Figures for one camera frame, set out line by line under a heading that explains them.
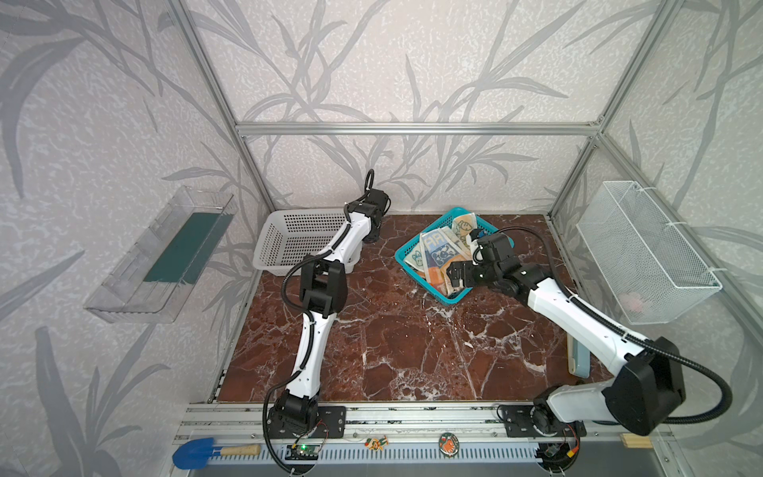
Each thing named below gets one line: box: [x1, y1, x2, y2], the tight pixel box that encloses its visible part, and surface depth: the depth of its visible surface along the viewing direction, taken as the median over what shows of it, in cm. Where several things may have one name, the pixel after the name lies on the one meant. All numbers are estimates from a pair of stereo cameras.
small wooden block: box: [619, 433, 653, 449], surface depth 71 cm
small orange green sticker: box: [363, 435, 390, 451], surface depth 72 cm
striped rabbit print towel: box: [419, 225, 472, 296], surface depth 101 cm
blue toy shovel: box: [171, 437, 262, 471], surface depth 71 cm
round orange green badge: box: [438, 432, 460, 458], surface depth 72 cm
